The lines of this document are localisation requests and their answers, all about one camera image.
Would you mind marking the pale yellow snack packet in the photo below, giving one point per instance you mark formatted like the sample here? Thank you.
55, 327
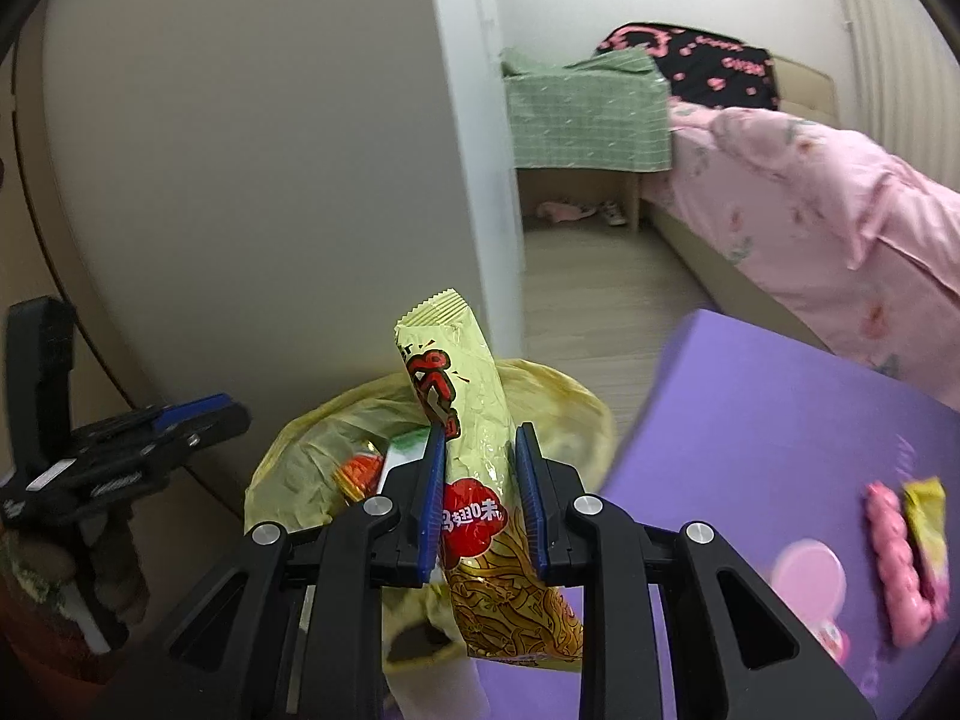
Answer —
469, 405

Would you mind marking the beige headboard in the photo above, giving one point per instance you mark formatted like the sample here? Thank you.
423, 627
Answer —
806, 90

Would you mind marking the pink slipper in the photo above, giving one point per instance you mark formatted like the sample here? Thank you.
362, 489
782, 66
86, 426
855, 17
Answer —
562, 210

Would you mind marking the small pink packet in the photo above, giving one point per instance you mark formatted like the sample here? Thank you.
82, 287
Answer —
896, 577

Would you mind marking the beige bed frame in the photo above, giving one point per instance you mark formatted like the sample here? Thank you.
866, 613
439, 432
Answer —
705, 270

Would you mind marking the pink cup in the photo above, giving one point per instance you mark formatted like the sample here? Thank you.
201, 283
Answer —
808, 577

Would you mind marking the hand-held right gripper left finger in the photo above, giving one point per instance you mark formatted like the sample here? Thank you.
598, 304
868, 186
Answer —
433, 502

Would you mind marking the white sneaker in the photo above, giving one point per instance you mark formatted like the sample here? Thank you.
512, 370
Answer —
613, 213

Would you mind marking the black pink-print pillow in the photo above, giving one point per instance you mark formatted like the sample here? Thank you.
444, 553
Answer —
690, 64

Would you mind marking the orange snack bag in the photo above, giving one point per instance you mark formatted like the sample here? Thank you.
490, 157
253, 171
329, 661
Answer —
360, 474

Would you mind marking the pink floral duvet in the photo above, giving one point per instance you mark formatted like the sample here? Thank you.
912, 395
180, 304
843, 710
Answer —
825, 202

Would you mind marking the purple table cover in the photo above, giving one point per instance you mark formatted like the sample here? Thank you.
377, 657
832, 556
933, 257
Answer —
750, 420

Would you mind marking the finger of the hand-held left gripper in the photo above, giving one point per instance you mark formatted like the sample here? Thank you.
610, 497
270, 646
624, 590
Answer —
187, 409
195, 436

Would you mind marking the person's left hand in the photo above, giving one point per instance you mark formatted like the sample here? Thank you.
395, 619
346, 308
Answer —
116, 566

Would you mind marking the yellow plastic trash bag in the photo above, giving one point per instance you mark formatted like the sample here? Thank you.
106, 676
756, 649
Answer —
307, 457

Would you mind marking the green checked cloth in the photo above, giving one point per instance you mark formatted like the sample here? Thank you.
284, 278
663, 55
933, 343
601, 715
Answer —
585, 112

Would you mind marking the white green packet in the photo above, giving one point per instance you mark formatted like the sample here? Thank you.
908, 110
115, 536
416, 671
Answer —
405, 454

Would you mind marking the striped curtain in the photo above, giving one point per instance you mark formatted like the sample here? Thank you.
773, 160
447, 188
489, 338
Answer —
900, 52

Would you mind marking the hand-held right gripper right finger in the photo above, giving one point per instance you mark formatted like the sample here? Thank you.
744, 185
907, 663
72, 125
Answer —
529, 502

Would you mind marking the small yellow green packet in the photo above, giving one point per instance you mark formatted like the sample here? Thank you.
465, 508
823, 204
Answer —
928, 532

